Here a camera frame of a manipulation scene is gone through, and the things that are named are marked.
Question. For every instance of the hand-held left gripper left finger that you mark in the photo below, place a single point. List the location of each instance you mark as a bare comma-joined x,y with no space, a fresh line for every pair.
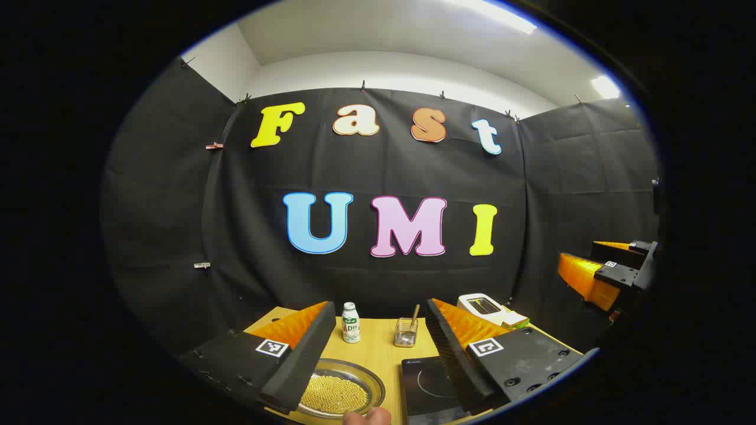
307,360

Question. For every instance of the pink cloth clip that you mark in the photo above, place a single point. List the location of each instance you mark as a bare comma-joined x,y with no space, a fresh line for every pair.
214,145

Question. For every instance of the white drink bottle green label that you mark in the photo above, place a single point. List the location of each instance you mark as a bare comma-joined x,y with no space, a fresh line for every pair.
351,324

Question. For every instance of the wooden stick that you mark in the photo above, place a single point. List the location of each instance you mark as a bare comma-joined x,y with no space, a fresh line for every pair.
416,313

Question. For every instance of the black induction cooktop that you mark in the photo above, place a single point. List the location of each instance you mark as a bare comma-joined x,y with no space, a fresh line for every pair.
422,389

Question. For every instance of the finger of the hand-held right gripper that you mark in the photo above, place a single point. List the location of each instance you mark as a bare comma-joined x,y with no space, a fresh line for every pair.
620,252
582,277

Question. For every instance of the long ceiling light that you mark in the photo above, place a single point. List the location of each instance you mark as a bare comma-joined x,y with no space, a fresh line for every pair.
499,15

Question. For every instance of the stainless steel pot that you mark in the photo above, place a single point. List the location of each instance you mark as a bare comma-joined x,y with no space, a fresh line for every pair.
372,381

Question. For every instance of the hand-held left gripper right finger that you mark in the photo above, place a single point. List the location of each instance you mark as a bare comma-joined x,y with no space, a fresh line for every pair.
455,360

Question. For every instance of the small ceiling light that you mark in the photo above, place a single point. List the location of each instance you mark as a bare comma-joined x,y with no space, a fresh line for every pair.
606,87

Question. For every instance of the black backdrop cloth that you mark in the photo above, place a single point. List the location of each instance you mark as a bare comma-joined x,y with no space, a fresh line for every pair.
384,177

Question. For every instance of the pile of yellow soybeans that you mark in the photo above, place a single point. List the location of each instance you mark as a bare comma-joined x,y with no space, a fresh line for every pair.
336,394

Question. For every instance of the white toaster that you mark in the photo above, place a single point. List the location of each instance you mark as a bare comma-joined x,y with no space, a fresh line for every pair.
481,306

